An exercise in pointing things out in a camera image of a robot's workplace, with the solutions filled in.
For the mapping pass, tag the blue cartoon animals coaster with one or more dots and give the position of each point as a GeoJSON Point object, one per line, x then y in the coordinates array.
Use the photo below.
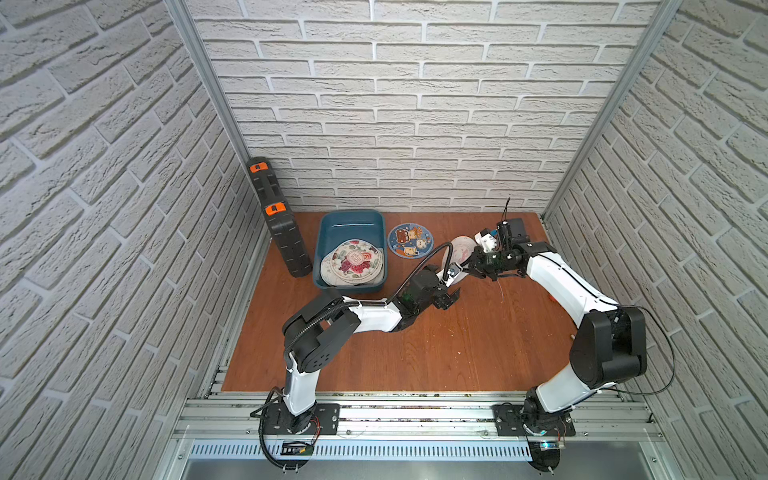
{"type": "Point", "coordinates": [410, 241]}

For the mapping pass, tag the aluminium rail frame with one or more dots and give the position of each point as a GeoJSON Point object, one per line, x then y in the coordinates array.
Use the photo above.
{"type": "Point", "coordinates": [406, 426]}

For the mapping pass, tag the black orange tool case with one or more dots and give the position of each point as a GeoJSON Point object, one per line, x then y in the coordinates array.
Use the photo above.
{"type": "Point", "coordinates": [279, 217]}

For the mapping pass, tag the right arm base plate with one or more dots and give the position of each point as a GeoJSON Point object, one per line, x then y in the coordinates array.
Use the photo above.
{"type": "Point", "coordinates": [513, 420]}

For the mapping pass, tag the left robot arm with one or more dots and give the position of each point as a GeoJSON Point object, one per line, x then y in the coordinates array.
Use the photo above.
{"type": "Point", "coordinates": [318, 332]}

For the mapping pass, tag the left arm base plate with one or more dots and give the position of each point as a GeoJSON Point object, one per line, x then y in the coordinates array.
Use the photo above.
{"type": "Point", "coordinates": [322, 419]}

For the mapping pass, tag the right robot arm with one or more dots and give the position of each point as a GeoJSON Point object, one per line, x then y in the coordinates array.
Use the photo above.
{"type": "Point", "coordinates": [610, 344]}

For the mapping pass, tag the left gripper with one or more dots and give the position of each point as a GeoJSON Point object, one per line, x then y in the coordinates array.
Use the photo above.
{"type": "Point", "coordinates": [442, 297]}

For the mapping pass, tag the white pink sketch coaster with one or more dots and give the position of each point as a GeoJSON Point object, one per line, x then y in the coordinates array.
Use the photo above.
{"type": "Point", "coordinates": [462, 249]}

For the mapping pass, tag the teal storage box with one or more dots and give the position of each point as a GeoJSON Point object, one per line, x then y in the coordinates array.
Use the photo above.
{"type": "Point", "coordinates": [336, 227]}

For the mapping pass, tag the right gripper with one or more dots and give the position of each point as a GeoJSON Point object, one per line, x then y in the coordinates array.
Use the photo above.
{"type": "Point", "coordinates": [475, 264]}

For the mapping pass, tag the floral pink coaster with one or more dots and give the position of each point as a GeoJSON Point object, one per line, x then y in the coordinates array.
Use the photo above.
{"type": "Point", "coordinates": [353, 263]}

